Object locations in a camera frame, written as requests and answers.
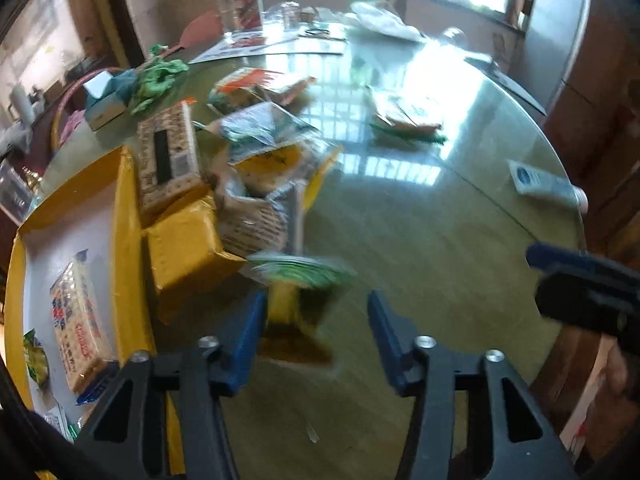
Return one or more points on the reddish hand fan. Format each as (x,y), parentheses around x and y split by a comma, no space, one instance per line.
(202,30)

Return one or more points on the green gold snack packet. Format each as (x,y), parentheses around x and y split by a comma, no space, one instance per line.
(295,300)

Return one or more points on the small clear glass bottle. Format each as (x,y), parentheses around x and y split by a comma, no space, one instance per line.
(290,10)

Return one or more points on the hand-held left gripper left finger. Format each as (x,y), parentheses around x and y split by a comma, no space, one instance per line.
(247,342)

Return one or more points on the white bottle with red label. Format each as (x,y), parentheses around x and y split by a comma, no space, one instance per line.
(249,7)

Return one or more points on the white paper roll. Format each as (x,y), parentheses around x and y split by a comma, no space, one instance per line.
(21,105)

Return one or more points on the person's right hand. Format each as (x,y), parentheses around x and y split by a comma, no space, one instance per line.
(619,370)

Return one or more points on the orange cracker packet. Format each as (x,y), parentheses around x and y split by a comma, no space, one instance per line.
(405,115)
(260,85)

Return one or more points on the small green snack packet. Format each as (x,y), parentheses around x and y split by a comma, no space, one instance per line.
(35,360)

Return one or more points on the white lotion tube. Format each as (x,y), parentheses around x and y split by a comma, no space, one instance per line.
(540,182)

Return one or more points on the gold foil package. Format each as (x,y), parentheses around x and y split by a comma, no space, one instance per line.
(185,255)

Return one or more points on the beige patterned snack packet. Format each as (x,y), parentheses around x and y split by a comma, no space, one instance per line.
(250,225)

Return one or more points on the blue red cracker packet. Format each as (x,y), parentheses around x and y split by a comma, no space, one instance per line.
(80,325)

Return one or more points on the yellow cardboard box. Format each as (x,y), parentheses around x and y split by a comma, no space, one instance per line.
(127,240)

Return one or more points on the white plastic bag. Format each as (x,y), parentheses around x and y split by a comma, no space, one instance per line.
(385,22)

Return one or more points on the green cloth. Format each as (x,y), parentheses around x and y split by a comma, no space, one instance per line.
(157,82)

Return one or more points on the white green snack packet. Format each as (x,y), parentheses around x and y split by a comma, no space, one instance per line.
(57,422)

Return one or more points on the small gold box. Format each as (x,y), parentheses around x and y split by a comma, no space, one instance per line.
(309,15)

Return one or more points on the glass jar with black lid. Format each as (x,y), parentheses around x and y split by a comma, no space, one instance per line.
(226,7)

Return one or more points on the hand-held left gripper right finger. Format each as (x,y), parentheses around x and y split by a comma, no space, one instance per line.
(387,342)

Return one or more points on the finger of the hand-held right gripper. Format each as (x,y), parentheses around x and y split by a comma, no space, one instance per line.
(560,260)

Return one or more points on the yellow snack packet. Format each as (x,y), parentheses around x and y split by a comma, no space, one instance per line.
(280,170)

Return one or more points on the beige patterned box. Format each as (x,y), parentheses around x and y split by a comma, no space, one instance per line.
(165,160)

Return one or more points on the teal white box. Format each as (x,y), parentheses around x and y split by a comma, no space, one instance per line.
(102,100)

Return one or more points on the printed paper placemat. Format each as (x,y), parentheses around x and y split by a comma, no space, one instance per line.
(280,47)

